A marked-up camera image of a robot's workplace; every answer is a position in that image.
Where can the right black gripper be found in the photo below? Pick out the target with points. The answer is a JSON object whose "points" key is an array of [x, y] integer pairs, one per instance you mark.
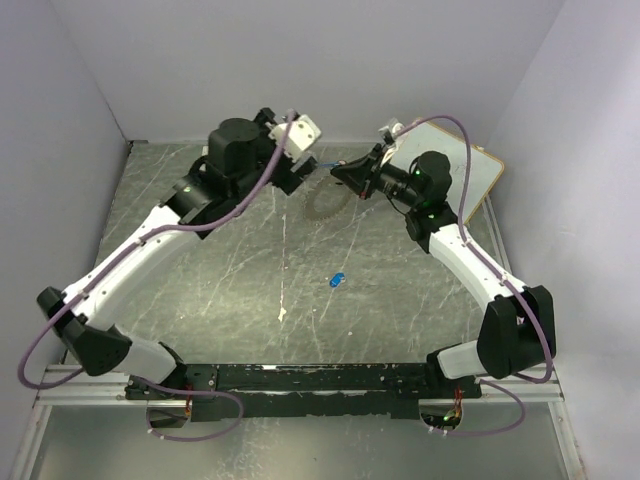
{"points": [[362, 175]]}

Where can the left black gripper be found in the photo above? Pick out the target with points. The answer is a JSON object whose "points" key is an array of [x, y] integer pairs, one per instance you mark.
{"points": [[288, 179]]}

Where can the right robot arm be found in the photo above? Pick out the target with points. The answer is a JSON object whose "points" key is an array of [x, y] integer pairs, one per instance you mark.
{"points": [[518, 327]]}

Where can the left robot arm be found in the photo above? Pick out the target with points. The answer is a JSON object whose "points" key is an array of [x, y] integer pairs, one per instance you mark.
{"points": [[242, 157]]}

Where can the yellow framed whiteboard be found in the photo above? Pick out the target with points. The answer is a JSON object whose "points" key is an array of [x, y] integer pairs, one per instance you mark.
{"points": [[485, 168]]}

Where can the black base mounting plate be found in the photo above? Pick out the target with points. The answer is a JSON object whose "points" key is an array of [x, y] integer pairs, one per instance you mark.
{"points": [[396, 390]]}

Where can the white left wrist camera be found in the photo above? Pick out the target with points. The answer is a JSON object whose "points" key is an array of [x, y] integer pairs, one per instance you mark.
{"points": [[303, 134]]}

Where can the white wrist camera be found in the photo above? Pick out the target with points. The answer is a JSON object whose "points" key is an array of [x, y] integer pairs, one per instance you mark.
{"points": [[303, 134], [393, 134]]}

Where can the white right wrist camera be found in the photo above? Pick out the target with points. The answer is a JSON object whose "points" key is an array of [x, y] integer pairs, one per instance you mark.
{"points": [[393, 134]]}

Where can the aluminium rail frame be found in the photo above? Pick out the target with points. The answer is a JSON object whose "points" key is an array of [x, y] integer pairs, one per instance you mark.
{"points": [[316, 336]]}

